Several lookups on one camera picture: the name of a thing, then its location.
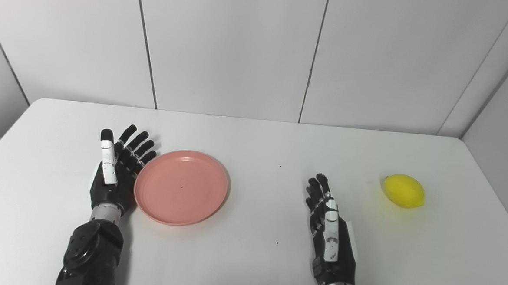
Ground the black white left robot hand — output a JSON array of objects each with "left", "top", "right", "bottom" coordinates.
[{"left": 89, "top": 123, "right": 159, "bottom": 218}]

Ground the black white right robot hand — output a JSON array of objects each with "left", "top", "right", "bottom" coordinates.
[{"left": 301, "top": 172, "right": 362, "bottom": 285}]

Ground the pink round plate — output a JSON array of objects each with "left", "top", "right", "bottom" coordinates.
[{"left": 132, "top": 147, "right": 231, "bottom": 228}]

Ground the yellow lemon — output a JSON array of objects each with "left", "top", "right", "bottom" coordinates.
[{"left": 380, "top": 173, "right": 427, "bottom": 210}]

